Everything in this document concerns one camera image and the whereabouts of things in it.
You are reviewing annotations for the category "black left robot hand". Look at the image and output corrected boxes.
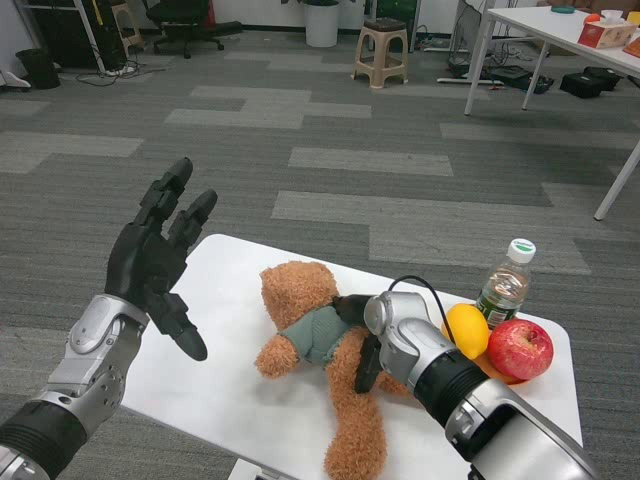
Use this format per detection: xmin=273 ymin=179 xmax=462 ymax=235
xmin=103 ymin=157 xmax=219 ymax=362

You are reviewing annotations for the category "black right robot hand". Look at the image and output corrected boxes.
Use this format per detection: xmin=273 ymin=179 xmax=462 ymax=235
xmin=332 ymin=294 xmax=385 ymax=395

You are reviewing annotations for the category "brown toy bear green shirt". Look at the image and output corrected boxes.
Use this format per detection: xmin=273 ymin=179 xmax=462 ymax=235
xmin=254 ymin=259 xmax=416 ymax=480

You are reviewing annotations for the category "yellow lemon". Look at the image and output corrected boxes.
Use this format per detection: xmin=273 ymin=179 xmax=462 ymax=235
xmin=440 ymin=303 xmax=491 ymax=360

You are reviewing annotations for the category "clear water bottle white cap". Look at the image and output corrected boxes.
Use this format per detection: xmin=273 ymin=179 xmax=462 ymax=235
xmin=473 ymin=238 xmax=538 ymax=324

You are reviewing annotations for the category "orange plate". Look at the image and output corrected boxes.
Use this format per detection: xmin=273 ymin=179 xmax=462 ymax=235
xmin=472 ymin=352 xmax=534 ymax=386

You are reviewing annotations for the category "red apple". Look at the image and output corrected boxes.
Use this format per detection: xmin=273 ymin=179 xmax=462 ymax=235
xmin=488 ymin=319 xmax=555 ymax=381

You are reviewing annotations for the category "black trash bin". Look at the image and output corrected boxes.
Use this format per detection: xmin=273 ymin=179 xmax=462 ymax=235
xmin=14 ymin=48 xmax=62 ymax=91

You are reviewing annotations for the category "white rolling partition panel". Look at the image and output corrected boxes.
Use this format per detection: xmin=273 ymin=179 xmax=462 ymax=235
xmin=0 ymin=69 xmax=31 ymax=94

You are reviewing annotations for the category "white desk with monitor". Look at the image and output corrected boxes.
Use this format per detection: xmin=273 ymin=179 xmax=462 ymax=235
xmin=74 ymin=0 xmax=109 ymax=74

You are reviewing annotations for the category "black office chair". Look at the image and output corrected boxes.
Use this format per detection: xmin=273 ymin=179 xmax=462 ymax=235
xmin=144 ymin=0 xmax=244 ymax=60

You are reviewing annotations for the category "black cabinet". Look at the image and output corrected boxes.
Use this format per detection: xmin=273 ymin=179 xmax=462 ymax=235
xmin=29 ymin=0 xmax=126 ymax=71

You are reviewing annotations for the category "small wooden stool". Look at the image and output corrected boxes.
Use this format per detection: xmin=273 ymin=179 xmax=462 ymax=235
xmin=110 ymin=2 xmax=146 ymax=56

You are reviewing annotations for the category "beige plastic stool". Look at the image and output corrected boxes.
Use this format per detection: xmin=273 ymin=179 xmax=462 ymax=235
xmin=351 ymin=17 xmax=409 ymax=91

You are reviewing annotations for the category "flat black case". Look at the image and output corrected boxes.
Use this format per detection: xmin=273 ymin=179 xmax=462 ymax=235
xmin=487 ymin=66 xmax=556 ymax=96

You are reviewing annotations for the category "black and green equipment rack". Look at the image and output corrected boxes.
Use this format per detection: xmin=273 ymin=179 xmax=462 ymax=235
xmin=374 ymin=0 xmax=421 ymax=54

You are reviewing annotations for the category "white desk with black boxes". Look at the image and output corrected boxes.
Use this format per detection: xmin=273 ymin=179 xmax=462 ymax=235
xmin=437 ymin=0 xmax=496 ymax=85

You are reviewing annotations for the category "black bag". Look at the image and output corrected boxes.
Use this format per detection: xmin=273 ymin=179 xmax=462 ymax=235
xmin=559 ymin=66 xmax=624 ymax=99

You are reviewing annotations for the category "large white table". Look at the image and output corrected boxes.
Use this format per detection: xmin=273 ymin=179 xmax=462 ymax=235
xmin=463 ymin=5 xmax=640 ymax=221

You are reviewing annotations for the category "red orange tissue box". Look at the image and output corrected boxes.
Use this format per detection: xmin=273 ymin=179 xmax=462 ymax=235
xmin=577 ymin=9 xmax=639 ymax=50

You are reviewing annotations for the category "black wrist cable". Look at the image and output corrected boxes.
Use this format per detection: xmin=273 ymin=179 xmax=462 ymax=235
xmin=387 ymin=274 xmax=459 ymax=346

